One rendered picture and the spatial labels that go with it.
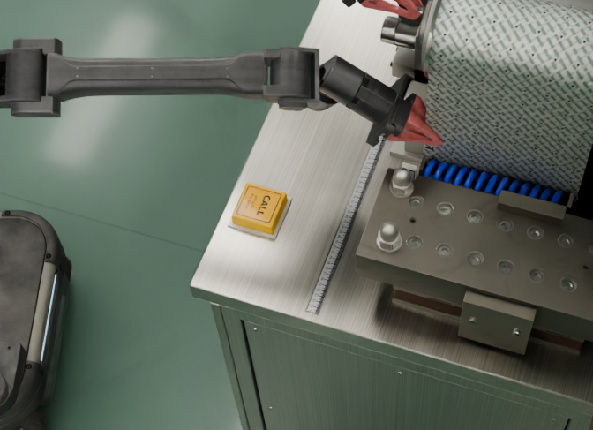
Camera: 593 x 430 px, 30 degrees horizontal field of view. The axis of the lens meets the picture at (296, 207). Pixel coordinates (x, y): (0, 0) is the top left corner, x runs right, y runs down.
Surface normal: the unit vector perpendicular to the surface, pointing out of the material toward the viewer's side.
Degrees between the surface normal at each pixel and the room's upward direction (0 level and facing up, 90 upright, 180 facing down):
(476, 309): 90
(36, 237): 0
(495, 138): 90
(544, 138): 90
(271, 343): 90
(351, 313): 0
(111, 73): 27
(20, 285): 0
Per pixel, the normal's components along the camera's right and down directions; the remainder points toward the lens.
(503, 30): -0.22, -0.03
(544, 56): -0.29, 0.28
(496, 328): -0.33, 0.80
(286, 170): -0.05, -0.55
